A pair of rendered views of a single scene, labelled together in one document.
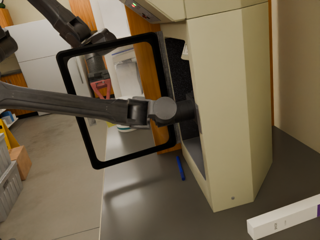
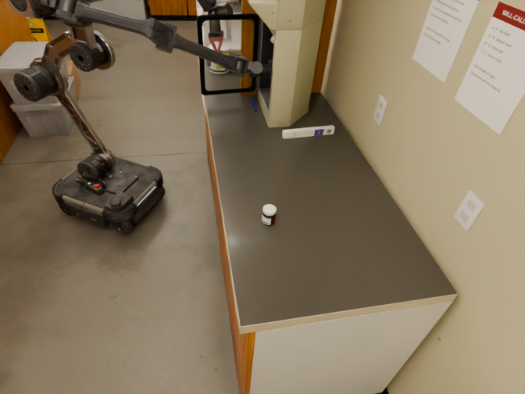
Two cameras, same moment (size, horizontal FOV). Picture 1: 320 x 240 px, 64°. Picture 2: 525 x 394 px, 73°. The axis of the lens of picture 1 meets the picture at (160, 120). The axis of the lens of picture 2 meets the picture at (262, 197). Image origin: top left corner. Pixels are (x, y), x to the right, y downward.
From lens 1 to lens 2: 114 cm
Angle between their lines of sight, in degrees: 22
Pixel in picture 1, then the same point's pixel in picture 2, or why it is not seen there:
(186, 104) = (267, 67)
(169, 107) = (258, 67)
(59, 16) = not seen: outside the picture
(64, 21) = not seen: outside the picture
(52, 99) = (200, 49)
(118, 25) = not seen: outside the picture
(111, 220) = (214, 122)
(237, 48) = (296, 48)
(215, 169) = (274, 105)
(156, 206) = (239, 120)
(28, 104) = (189, 49)
